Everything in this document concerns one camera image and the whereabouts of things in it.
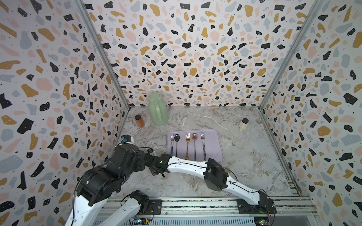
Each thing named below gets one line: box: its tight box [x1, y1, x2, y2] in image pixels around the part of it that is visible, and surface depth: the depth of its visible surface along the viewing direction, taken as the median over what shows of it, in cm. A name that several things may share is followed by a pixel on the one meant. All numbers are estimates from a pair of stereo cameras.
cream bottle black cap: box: [238, 117, 249, 132], surface depth 105 cm
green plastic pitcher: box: [148, 91, 169, 126], surface depth 97 cm
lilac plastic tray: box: [166, 129, 224, 163], surface depth 102 cm
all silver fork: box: [200, 131, 207, 162], surface depth 105 cm
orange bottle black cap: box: [134, 113, 145, 129], surface depth 106 cm
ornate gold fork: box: [184, 132, 191, 161], surface depth 102 cm
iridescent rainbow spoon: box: [191, 133, 198, 162], surface depth 102 cm
